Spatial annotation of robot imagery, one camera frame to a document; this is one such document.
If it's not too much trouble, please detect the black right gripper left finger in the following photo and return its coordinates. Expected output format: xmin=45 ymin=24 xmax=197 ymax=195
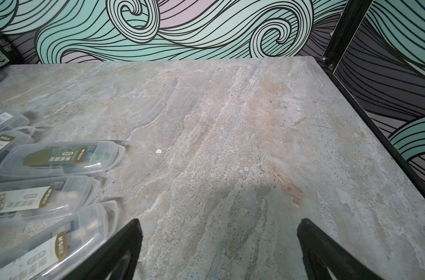
xmin=64 ymin=219 xmax=143 ymax=280

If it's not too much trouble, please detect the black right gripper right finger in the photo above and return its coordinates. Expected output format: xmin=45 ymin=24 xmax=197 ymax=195
xmin=297 ymin=218 xmax=381 ymax=280

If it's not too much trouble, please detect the clear compass case near gripper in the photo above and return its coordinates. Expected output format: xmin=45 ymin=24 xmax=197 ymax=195
xmin=0 ymin=200 xmax=119 ymax=280

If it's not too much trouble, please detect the clear compass case white label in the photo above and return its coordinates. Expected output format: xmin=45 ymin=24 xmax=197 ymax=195
xmin=0 ymin=176 xmax=101 ymax=228

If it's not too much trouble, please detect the clear compass case green label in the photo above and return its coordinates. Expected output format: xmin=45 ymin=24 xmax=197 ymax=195
xmin=0 ymin=141 xmax=126 ymax=179

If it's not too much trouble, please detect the clear case upper left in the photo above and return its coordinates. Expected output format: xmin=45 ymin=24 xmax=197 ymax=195
xmin=0 ymin=110 xmax=31 ymax=132

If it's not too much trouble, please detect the black enclosure corner post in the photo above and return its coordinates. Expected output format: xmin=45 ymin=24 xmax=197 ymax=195
xmin=319 ymin=0 xmax=373 ymax=74

